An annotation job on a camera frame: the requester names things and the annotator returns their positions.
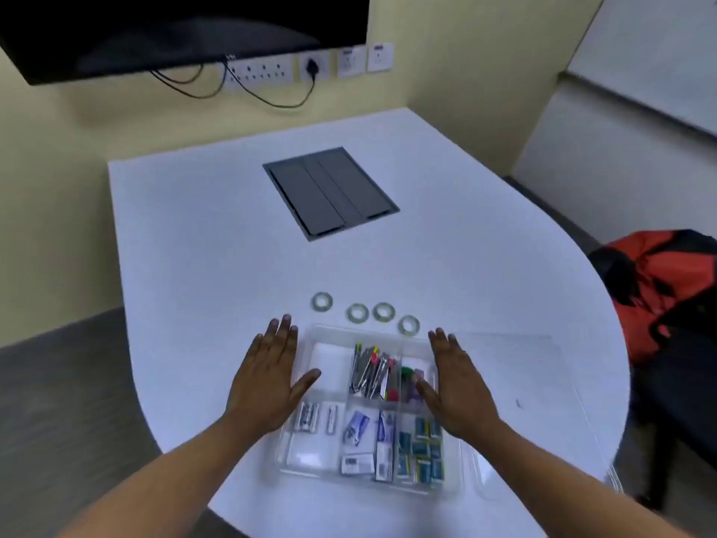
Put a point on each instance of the person's left hand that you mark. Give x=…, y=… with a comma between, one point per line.
x=263, y=381

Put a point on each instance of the person's right hand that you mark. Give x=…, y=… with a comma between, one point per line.
x=459, y=392

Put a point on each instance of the clear plastic lid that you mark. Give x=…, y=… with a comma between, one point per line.
x=532, y=397

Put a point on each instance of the transparent tape roll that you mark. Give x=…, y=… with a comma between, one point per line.
x=376, y=312
x=314, y=301
x=401, y=326
x=349, y=313

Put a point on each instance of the clear plastic organizer tray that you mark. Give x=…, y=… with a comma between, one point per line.
x=305, y=459

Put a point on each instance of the person's left forearm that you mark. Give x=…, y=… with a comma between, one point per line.
x=168, y=481

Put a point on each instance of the person's right forearm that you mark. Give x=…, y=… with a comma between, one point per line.
x=560, y=487

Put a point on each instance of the white barcode box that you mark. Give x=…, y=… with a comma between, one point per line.
x=383, y=462

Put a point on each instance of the purple tube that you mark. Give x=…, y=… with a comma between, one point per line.
x=414, y=393

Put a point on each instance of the white AA battery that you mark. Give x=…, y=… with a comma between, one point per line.
x=307, y=417
x=315, y=417
x=331, y=418
x=301, y=418

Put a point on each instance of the green capped tube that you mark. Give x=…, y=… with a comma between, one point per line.
x=406, y=374

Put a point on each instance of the pile of small teal boxes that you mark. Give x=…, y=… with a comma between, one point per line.
x=420, y=459

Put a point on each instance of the tall blue white packet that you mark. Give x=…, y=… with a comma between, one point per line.
x=385, y=428

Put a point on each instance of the group of metal staplers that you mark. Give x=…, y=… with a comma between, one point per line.
x=370, y=369

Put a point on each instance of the blue white staple packet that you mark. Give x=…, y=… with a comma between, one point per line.
x=354, y=426

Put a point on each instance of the black chair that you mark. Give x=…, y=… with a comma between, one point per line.
x=689, y=386

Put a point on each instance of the orange and black backpack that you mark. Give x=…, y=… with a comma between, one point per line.
x=672, y=263

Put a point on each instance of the white wall socket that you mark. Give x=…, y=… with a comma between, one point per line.
x=380, y=57
x=322, y=58
x=351, y=62

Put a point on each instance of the black wall monitor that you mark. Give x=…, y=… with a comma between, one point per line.
x=168, y=27

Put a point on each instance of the white wall board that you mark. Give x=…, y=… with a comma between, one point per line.
x=661, y=50

